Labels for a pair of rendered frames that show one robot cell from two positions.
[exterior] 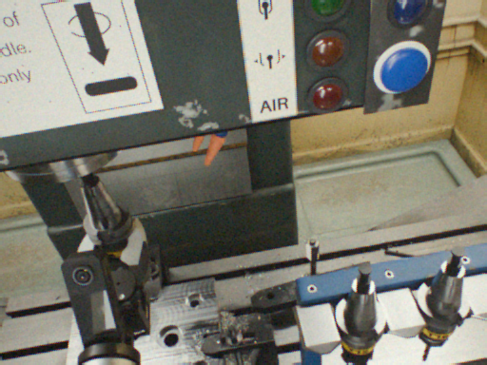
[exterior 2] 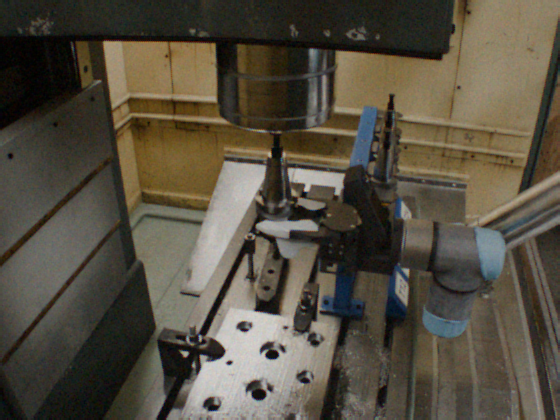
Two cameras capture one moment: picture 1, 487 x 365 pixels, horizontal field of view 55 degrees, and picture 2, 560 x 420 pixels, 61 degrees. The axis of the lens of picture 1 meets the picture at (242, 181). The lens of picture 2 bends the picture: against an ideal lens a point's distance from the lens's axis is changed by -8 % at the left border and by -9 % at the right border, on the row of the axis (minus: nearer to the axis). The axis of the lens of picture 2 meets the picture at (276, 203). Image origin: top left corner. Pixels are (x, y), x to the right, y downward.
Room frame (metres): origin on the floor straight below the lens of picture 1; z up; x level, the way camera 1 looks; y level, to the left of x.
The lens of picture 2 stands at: (0.28, 0.82, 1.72)
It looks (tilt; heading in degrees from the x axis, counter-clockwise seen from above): 32 degrees down; 285
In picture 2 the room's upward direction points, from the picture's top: straight up
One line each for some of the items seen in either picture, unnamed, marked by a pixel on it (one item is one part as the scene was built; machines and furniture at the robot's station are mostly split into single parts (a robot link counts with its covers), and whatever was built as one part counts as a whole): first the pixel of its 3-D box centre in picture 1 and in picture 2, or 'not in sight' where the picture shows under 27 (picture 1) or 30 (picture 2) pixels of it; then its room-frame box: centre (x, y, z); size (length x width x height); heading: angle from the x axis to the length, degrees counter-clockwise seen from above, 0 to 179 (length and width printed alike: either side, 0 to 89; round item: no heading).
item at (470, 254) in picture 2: not in sight; (464, 252); (0.17, 0.18, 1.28); 0.11 x 0.08 x 0.09; 2
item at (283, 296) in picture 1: (313, 293); (273, 274); (0.54, -0.11, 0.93); 0.26 x 0.05 x 0.06; 97
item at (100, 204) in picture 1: (98, 200); (276, 175); (0.45, 0.19, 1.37); 0.04 x 0.04 x 0.07
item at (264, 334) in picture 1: (240, 347); (305, 314); (0.43, 0.05, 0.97); 0.13 x 0.03 x 0.15; 92
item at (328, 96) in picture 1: (327, 96); not in sight; (0.25, -0.06, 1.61); 0.02 x 0.01 x 0.02; 92
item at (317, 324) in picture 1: (319, 328); (380, 195); (0.31, -0.07, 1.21); 0.07 x 0.05 x 0.01; 2
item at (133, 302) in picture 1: (113, 324); (359, 240); (0.33, 0.19, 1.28); 0.12 x 0.08 x 0.09; 2
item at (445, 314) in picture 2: not in sight; (450, 294); (0.17, 0.16, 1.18); 0.11 x 0.08 x 0.11; 87
